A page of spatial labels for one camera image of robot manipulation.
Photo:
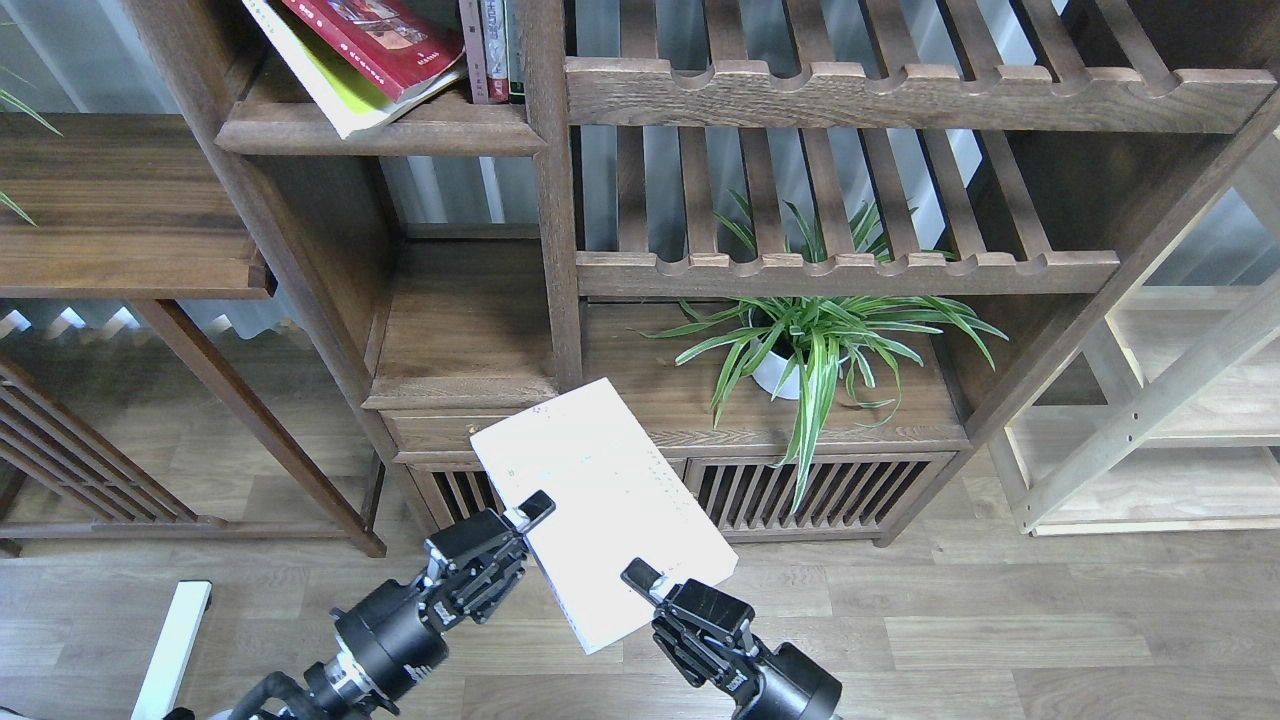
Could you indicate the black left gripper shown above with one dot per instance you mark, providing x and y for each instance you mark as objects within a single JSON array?
[{"x": 391, "y": 640}]

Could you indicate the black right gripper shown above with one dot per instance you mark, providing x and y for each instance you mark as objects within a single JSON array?
[{"x": 706, "y": 634}]

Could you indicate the white lavender cover book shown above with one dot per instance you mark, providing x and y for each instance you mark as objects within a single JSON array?
[{"x": 617, "y": 499}]

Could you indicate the yellow green cover book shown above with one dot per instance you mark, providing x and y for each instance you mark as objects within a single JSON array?
[{"x": 349, "y": 100}]

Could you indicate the red cover book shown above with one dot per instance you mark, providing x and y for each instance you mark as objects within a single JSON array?
[{"x": 403, "y": 55}]

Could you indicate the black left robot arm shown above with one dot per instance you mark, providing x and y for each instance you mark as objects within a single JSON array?
[{"x": 309, "y": 701}]

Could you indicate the light wooden shelf rack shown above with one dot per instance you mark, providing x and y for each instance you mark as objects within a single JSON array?
[{"x": 1185, "y": 434}]

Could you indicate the white plant pot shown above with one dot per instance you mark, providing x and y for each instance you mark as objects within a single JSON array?
[{"x": 771, "y": 373}]

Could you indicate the green spider plant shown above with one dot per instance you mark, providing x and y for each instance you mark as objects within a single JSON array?
[{"x": 824, "y": 342}]

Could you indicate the dark wooden bookshelf cabinet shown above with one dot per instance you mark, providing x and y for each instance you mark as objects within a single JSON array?
[{"x": 1030, "y": 158}]

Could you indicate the white red upright book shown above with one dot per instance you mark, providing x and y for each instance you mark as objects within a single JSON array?
[{"x": 493, "y": 17}]

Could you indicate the dark green upright book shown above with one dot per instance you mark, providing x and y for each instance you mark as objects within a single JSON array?
[{"x": 515, "y": 55}]

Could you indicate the dark wooden side table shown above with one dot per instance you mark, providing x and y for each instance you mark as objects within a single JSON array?
[{"x": 129, "y": 208}]

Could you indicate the green plant leaves at left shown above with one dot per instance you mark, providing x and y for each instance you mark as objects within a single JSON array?
[{"x": 13, "y": 105}]

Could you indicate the white metal post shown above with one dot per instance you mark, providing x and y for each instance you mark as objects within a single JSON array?
[{"x": 167, "y": 667}]

